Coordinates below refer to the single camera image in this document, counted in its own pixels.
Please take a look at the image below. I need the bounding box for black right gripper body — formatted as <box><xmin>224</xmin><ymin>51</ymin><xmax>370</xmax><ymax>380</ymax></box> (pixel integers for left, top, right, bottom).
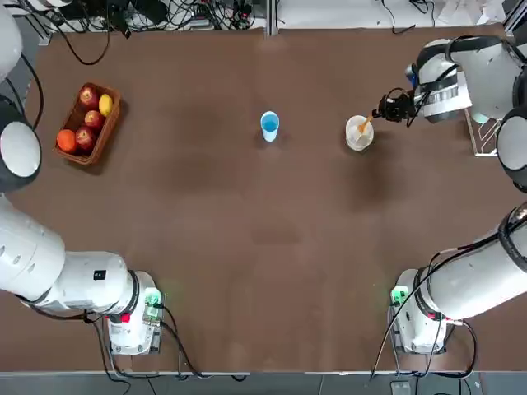
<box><xmin>383</xmin><ymin>87</ymin><xmax>415</xmax><ymax>124</ymax></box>

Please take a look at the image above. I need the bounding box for blue cup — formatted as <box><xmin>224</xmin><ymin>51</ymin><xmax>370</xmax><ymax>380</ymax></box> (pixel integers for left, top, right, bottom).
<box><xmin>259</xmin><ymin>110</ymin><xmax>282</xmax><ymax>143</ymax></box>

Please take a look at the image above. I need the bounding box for white bowl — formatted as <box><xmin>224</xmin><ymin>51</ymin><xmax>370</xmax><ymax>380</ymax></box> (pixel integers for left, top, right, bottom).
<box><xmin>344</xmin><ymin>114</ymin><xmax>376</xmax><ymax>151</ymax></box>

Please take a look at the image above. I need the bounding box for clear plastic bag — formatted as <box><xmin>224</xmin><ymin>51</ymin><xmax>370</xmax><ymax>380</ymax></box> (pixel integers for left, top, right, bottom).
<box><xmin>436</xmin><ymin>0</ymin><xmax>508</xmax><ymax>26</ymax></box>

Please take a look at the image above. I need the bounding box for brown wicker basket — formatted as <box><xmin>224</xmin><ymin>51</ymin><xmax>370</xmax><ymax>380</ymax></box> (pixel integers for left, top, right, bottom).
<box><xmin>54</xmin><ymin>81</ymin><xmax>122</xmax><ymax>166</ymax></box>

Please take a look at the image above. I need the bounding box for red apple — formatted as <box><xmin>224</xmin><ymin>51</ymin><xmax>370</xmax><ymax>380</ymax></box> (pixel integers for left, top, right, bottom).
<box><xmin>74</xmin><ymin>125</ymin><xmax>98</xmax><ymax>152</ymax></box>
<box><xmin>84</xmin><ymin>109</ymin><xmax>106</xmax><ymax>132</ymax></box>
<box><xmin>78</xmin><ymin>83</ymin><xmax>101</xmax><ymax>110</ymax></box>

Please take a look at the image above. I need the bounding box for orange fruit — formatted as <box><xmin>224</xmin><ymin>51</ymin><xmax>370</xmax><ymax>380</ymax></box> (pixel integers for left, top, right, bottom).
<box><xmin>56</xmin><ymin>128</ymin><xmax>78</xmax><ymax>153</ymax></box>

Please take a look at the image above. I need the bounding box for white wire cup rack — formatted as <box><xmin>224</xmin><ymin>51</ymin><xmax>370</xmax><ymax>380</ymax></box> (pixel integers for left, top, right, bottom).
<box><xmin>464</xmin><ymin>84</ymin><xmax>514</xmax><ymax>157</ymax></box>

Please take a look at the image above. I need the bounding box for aluminium frame post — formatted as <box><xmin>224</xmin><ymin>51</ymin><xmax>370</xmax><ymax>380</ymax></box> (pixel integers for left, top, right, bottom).
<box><xmin>265</xmin><ymin>0</ymin><xmax>280</xmax><ymax>37</ymax></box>

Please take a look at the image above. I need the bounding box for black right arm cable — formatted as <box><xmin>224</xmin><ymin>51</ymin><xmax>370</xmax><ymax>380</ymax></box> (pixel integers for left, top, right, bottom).
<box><xmin>370</xmin><ymin>35</ymin><xmax>527</xmax><ymax>379</ymax></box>

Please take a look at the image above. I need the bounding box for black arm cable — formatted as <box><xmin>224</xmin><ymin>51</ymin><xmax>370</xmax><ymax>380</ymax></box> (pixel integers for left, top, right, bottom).
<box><xmin>370</xmin><ymin>35</ymin><xmax>527</xmax><ymax>379</ymax></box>
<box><xmin>18</xmin><ymin>24</ymin><xmax>112</xmax><ymax>132</ymax></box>

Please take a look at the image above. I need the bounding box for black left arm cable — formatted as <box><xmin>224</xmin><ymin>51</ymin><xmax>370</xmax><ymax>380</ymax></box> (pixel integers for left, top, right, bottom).
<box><xmin>18</xmin><ymin>24</ymin><xmax>112</xmax><ymax>132</ymax></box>

